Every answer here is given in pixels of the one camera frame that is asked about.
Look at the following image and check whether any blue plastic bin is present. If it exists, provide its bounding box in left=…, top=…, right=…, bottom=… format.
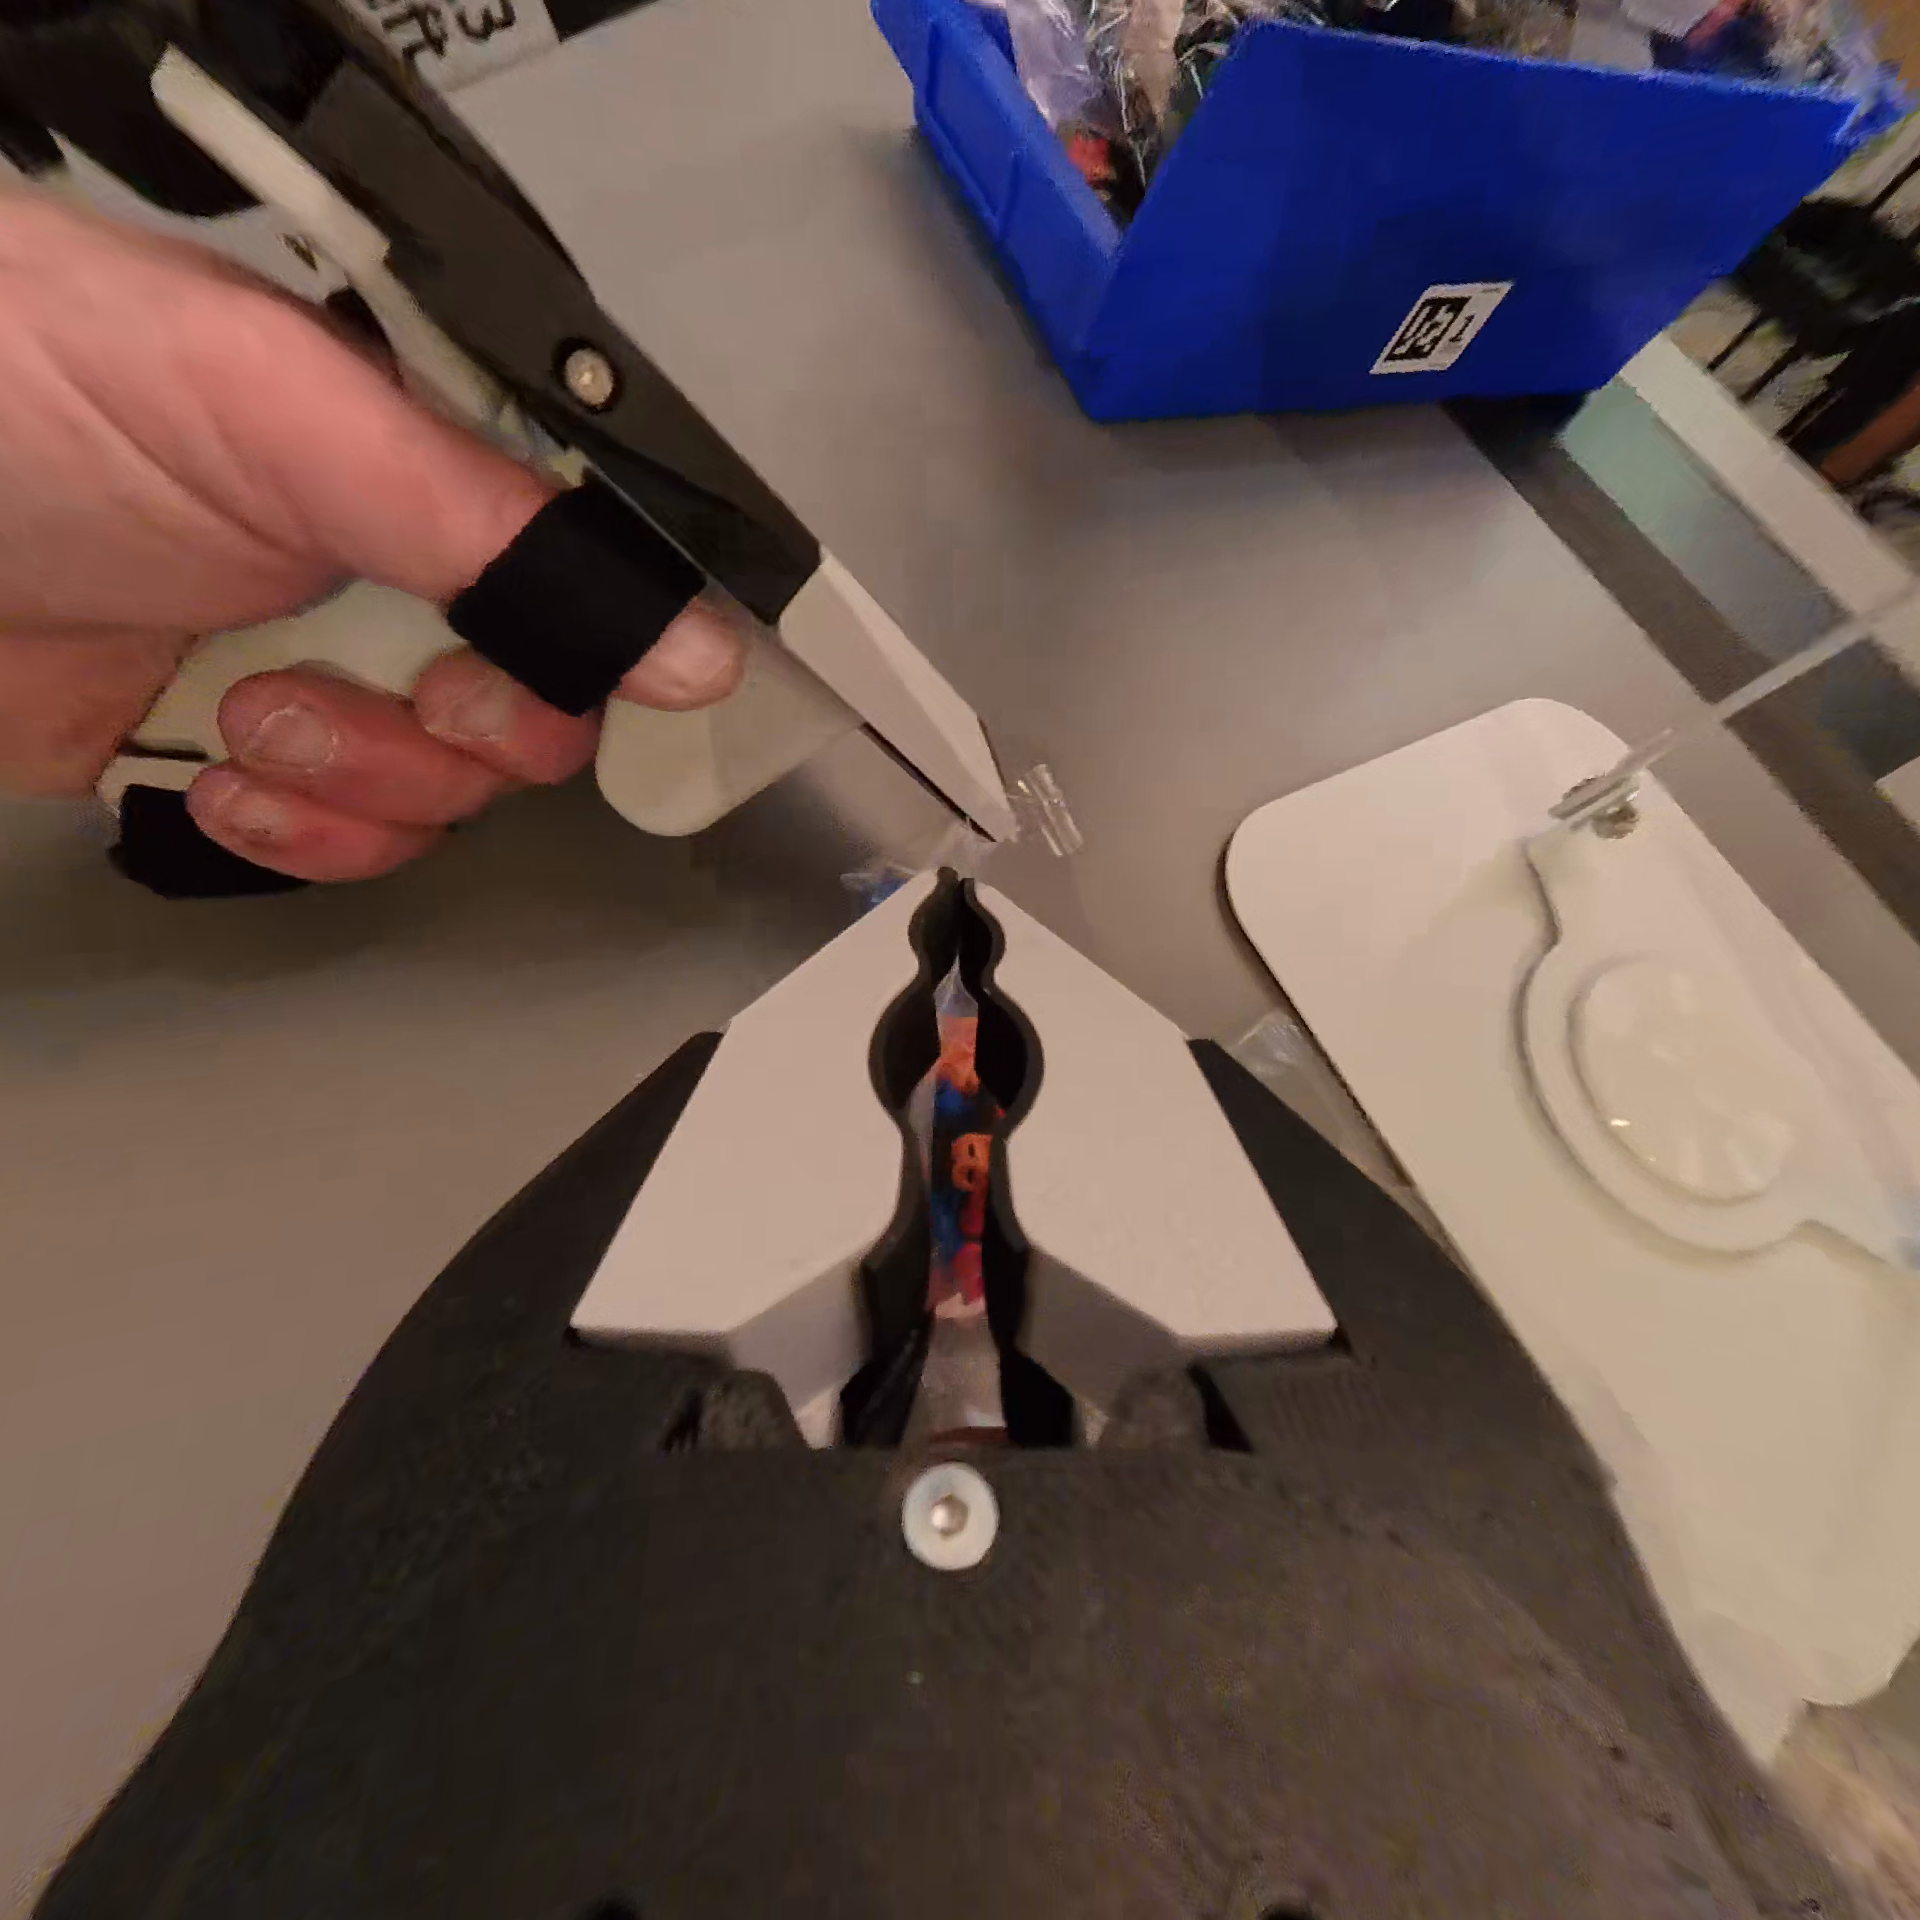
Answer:
left=871, top=0, right=1883, bottom=426

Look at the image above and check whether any person's left hand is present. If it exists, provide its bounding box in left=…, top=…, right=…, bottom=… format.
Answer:
left=0, top=193, right=749, bottom=888

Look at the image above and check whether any small clear plastic scrap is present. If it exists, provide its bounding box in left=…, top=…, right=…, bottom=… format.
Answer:
left=1003, top=757, right=1115, bottom=865

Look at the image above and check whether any small bag of colourful pins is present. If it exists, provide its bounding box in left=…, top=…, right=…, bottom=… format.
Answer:
left=841, top=831, right=1036, bottom=1359

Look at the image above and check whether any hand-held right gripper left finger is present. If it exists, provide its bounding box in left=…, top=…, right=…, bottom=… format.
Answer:
left=564, top=867, right=965, bottom=1448

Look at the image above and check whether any pile of clear part bags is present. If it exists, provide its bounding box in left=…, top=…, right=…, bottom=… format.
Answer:
left=981, top=0, right=1876, bottom=197

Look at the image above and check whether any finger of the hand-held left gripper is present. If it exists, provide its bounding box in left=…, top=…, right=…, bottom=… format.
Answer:
left=772, top=548, right=1021, bottom=846

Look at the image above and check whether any white adjustable book stand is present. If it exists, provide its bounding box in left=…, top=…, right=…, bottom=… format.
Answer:
left=1222, top=584, right=1920, bottom=1769

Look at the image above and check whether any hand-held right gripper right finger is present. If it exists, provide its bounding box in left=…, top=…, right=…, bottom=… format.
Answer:
left=957, top=867, right=1340, bottom=1452

